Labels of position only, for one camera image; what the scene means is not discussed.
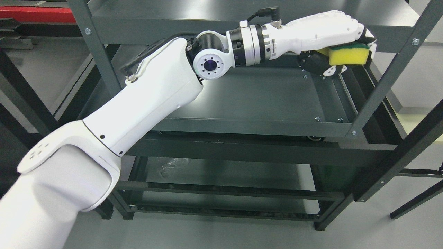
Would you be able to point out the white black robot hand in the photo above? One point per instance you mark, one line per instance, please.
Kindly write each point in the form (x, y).
(304, 36)

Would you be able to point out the green yellow sponge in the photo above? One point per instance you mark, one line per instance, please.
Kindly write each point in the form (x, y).
(354, 53)

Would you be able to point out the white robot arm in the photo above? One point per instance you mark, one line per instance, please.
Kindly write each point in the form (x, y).
(75, 167)

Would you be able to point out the grey metal shelf unit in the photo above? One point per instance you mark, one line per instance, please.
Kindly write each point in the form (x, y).
(343, 128)

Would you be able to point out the dark metal shelf rack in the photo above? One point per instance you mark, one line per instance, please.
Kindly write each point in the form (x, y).
(16, 141)

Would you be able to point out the clear plastic wrap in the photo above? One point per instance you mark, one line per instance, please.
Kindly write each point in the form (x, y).
(168, 167)

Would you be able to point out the red panel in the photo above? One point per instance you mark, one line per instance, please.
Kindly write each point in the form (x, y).
(38, 14)

